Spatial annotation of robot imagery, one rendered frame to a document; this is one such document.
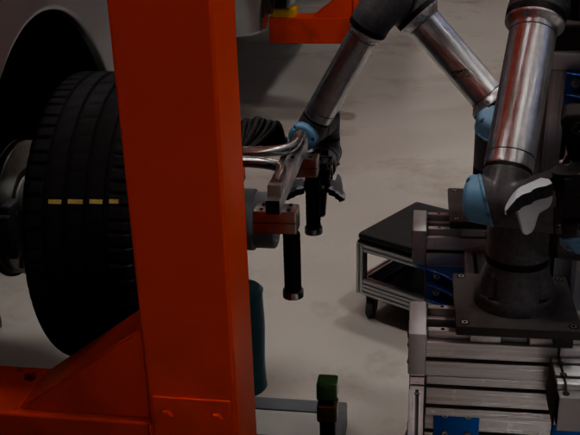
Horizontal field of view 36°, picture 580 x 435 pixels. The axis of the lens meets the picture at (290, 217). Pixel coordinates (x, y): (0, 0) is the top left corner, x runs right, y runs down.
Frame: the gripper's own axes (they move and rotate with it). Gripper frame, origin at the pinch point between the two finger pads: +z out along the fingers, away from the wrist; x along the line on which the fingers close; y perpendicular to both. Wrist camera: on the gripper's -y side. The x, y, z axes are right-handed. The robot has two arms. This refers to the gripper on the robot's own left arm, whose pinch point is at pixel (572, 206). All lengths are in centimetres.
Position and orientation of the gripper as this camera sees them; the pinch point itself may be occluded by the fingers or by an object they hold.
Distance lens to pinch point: 105.2
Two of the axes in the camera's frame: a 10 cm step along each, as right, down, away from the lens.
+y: 1.6, 9.3, 3.3
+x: -9.1, 0.1, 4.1
